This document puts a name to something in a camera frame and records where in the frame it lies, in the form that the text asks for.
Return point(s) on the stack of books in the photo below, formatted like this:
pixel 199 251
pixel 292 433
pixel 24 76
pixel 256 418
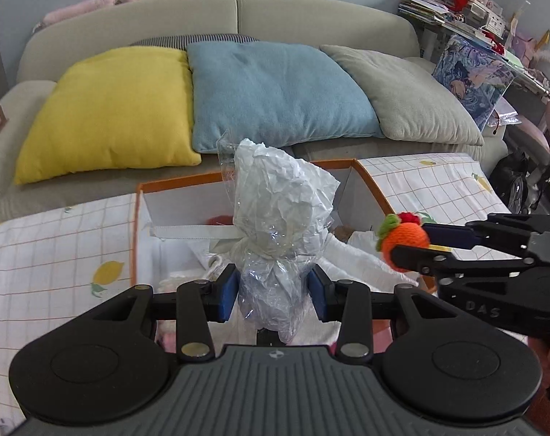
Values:
pixel 422 9

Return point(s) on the pink chair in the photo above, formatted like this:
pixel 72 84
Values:
pixel 529 136

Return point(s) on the blue pillow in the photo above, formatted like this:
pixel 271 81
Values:
pixel 279 91

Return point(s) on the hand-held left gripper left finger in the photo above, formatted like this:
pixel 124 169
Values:
pixel 229 293

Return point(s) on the pink plush toy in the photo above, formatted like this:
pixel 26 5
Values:
pixel 84 7

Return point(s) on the beige sofa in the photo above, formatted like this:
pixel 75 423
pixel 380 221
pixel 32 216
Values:
pixel 302 13

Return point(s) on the orange crochet fruit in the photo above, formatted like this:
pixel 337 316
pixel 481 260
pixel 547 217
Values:
pixel 404 238

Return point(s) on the red soft item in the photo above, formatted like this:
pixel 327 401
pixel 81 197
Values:
pixel 220 221

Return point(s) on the black bag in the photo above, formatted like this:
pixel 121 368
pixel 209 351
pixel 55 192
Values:
pixel 506 181

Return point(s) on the grey striped pillow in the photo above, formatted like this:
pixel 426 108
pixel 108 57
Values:
pixel 197 40

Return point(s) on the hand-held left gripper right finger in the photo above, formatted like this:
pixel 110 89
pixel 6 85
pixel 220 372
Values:
pixel 318 293

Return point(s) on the white and pink crochet toy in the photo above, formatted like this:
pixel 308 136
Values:
pixel 218 265

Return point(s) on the cluttered white desk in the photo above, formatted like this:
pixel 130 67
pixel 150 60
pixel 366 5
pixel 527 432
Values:
pixel 529 77

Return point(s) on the brown plush toy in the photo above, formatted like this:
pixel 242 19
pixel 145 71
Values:
pixel 343 234

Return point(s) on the orange cardboard box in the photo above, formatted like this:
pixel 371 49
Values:
pixel 184 202

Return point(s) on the checked lemon print tablecloth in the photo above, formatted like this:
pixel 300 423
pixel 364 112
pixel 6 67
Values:
pixel 52 245

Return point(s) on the beige pillow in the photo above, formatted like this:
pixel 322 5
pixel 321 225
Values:
pixel 411 95

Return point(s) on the yellow pillow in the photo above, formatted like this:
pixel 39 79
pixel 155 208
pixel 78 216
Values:
pixel 111 113

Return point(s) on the white paper plastic-wrapped bundle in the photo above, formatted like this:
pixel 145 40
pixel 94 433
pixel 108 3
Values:
pixel 275 200

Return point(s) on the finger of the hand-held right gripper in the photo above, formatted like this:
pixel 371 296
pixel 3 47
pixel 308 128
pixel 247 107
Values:
pixel 420 256
pixel 452 235

